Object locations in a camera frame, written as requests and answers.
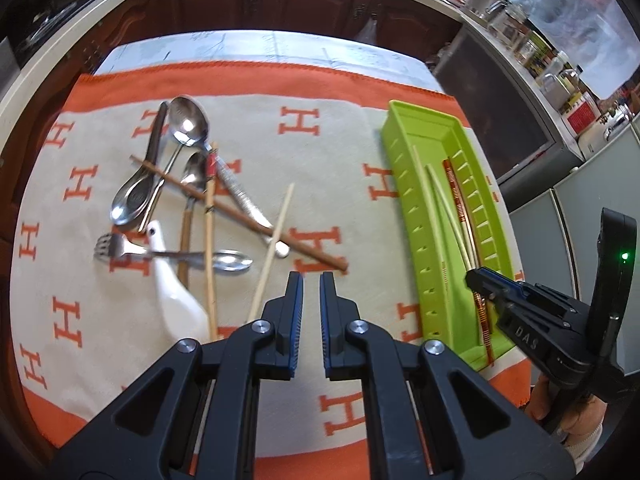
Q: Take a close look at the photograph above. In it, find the black gas stove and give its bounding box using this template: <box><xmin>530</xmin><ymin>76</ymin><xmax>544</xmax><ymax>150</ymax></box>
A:
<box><xmin>10</xmin><ymin>0</ymin><xmax>126</xmax><ymax>69</ymax></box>

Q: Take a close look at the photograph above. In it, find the steel soup spoon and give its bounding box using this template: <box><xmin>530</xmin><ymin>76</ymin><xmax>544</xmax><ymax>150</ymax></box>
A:
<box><xmin>110</xmin><ymin>101</ymin><xmax>171</xmax><ymax>226</ymax></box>

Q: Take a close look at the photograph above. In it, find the glass pitcher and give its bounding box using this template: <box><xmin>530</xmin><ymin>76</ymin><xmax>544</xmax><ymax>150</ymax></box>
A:
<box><xmin>487</xmin><ymin>0</ymin><xmax>534</xmax><ymax>54</ymax></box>

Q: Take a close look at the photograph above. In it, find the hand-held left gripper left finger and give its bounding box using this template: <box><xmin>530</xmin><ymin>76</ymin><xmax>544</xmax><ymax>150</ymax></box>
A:
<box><xmin>47</xmin><ymin>271</ymin><xmax>305</xmax><ymax>480</ymax></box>

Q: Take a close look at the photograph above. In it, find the clear plastic wall sheet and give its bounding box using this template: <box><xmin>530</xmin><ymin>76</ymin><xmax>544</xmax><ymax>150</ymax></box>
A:
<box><xmin>530</xmin><ymin>0</ymin><xmax>637</xmax><ymax>102</ymax></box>

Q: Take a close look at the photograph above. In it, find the pale bamboo chopstick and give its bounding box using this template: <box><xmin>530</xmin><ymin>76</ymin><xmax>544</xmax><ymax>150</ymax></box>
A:
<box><xmin>426</xmin><ymin>164</ymin><xmax>476</xmax><ymax>268</ymax></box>
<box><xmin>246</xmin><ymin>183</ymin><xmax>296</xmax><ymax>324</ymax></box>
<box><xmin>435</xmin><ymin>175</ymin><xmax>479</xmax><ymax>269</ymax></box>

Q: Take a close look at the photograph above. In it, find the tan wooden chopstick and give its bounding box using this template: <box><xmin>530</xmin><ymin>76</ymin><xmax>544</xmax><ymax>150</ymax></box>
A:
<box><xmin>202</xmin><ymin>141</ymin><xmax>221</xmax><ymax>341</ymax></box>

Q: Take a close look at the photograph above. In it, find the white ceramic spoon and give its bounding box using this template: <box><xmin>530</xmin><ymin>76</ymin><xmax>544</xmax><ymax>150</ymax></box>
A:
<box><xmin>145</xmin><ymin>220</ymin><xmax>211</xmax><ymax>344</ymax></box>

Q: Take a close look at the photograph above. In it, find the pale blue table cover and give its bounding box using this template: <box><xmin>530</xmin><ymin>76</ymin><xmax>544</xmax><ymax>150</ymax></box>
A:
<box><xmin>95</xmin><ymin>30</ymin><xmax>447</xmax><ymax>94</ymax></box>

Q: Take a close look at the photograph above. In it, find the green plastic tray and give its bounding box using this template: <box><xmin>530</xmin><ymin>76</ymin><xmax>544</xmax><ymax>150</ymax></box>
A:
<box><xmin>381</xmin><ymin>100</ymin><xmax>516</xmax><ymax>372</ymax></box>

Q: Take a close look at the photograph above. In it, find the grey refrigerator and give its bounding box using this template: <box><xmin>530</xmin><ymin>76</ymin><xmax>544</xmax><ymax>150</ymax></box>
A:
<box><xmin>500</xmin><ymin>122</ymin><xmax>640</xmax><ymax>376</ymax></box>

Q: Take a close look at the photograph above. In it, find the red striped chopstick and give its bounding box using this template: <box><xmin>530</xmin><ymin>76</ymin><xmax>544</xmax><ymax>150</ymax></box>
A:
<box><xmin>474</xmin><ymin>294</ymin><xmax>491</xmax><ymax>348</ymax></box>
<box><xmin>442</xmin><ymin>159</ymin><xmax>496</xmax><ymax>367</ymax></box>

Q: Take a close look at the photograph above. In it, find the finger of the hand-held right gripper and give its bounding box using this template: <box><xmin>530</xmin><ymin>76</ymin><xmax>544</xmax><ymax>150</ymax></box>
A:
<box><xmin>465</xmin><ymin>270</ymin><xmax>522</xmax><ymax>322</ymax></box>
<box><xmin>479</xmin><ymin>267</ymin><xmax>592</xmax><ymax>327</ymax></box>

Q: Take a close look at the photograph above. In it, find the brown wooden kitchen cabinet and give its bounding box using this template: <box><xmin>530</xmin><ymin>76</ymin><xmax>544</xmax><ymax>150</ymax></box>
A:
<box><xmin>0</xmin><ymin>0</ymin><xmax>462</xmax><ymax>77</ymax></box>

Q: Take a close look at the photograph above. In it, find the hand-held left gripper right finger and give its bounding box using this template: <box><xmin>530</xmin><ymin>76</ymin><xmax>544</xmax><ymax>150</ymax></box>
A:
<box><xmin>320</xmin><ymin>271</ymin><xmax>576</xmax><ymax>480</ymax></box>

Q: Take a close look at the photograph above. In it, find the wooden-handled spoon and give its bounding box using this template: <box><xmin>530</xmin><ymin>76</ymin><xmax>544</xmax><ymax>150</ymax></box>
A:
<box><xmin>176</xmin><ymin>152</ymin><xmax>209</xmax><ymax>287</ymax></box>

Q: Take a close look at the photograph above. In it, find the orange beige letter-print blanket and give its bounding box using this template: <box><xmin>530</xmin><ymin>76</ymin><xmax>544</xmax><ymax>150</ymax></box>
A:
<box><xmin>10</xmin><ymin>60</ymin><xmax>532</xmax><ymax>461</ymax></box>

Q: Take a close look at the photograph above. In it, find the person's right hand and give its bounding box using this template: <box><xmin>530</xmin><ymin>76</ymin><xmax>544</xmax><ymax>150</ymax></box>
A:
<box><xmin>529</xmin><ymin>377</ymin><xmax>608</xmax><ymax>442</ymax></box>

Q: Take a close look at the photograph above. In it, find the person's right forearm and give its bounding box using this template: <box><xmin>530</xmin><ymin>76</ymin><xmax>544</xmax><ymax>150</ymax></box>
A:
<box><xmin>564</xmin><ymin>425</ymin><xmax>609</xmax><ymax>477</ymax></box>

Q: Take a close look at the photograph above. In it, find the large steel spoon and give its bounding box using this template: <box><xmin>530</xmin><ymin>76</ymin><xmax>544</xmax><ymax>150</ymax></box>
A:
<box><xmin>167</xmin><ymin>96</ymin><xmax>292</xmax><ymax>259</ymax></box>

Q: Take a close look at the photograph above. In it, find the green label jar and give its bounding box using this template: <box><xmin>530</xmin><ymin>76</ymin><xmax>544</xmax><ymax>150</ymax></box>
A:
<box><xmin>522</xmin><ymin>32</ymin><xmax>551</xmax><ymax>74</ymax></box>

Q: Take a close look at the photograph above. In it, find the steel cup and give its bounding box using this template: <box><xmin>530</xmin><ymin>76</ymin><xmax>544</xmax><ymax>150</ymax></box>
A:
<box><xmin>602</xmin><ymin>107</ymin><xmax>632</xmax><ymax>142</ymax></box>

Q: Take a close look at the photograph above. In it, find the thin steel utensil handle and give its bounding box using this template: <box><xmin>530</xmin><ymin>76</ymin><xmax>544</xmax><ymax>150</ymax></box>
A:
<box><xmin>142</xmin><ymin>142</ymin><xmax>183</xmax><ymax>233</ymax></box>

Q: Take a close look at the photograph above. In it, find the steel appliance glass door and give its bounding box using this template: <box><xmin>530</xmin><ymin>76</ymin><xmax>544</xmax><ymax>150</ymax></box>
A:
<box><xmin>432</xmin><ymin>25</ymin><xmax>586</xmax><ymax>196</ymax></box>

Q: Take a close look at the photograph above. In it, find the steel fork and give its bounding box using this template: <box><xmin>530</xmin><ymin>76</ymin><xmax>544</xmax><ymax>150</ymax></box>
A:
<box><xmin>94</xmin><ymin>233</ymin><xmax>157</xmax><ymax>262</ymax></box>

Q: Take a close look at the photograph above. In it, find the brown wooden chopstick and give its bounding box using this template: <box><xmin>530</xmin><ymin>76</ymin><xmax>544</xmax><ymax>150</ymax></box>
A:
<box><xmin>129</xmin><ymin>155</ymin><xmax>349</xmax><ymax>274</ymax></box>

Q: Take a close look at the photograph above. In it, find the red packet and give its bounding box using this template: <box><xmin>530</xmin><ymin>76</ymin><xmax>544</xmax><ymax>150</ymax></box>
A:
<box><xmin>565</xmin><ymin>91</ymin><xmax>604</xmax><ymax>136</ymax></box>

